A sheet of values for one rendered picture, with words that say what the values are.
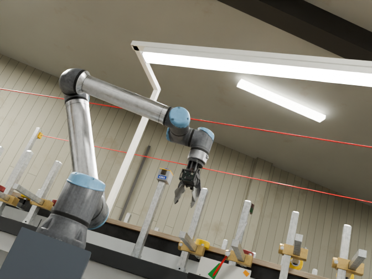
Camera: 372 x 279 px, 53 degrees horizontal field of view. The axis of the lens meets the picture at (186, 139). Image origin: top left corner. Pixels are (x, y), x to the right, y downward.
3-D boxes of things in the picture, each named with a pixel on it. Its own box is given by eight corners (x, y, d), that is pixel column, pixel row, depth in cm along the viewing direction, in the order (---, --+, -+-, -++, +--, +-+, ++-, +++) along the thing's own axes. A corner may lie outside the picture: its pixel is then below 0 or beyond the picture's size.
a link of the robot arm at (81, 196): (46, 206, 136) (67, 164, 143) (59, 217, 152) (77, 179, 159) (84, 219, 135) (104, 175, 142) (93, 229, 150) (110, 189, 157)
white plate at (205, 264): (246, 291, 176) (251, 270, 180) (195, 275, 185) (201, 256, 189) (246, 292, 177) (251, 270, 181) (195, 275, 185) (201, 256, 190)
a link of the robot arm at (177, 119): (61, 55, 172) (195, 108, 163) (67, 71, 184) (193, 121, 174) (47, 74, 168) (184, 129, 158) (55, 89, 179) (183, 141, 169)
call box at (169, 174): (166, 181, 213) (170, 169, 217) (155, 179, 216) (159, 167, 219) (169, 186, 219) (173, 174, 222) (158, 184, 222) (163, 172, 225)
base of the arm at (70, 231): (83, 249, 131) (94, 222, 135) (31, 230, 129) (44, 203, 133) (83, 253, 148) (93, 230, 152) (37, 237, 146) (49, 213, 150)
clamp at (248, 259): (250, 265, 182) (252, 256, 184) (223, 258, 186) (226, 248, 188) (251, 268, 186) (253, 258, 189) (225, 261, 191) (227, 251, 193)
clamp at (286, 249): (306, 259, 177) (308, 248, 179) (278, 252, 181) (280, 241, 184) (305, 262, 182) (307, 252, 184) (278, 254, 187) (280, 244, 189)
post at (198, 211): (181, 274, 188) (207, 187, 208) (175, 272, 189) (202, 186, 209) (182, 275, 191) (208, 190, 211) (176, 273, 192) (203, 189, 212)
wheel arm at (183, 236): (184, 240, 169) (186, 231, 170) (177, 238, 170) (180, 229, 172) (201, 261, 205) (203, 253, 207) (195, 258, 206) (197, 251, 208)
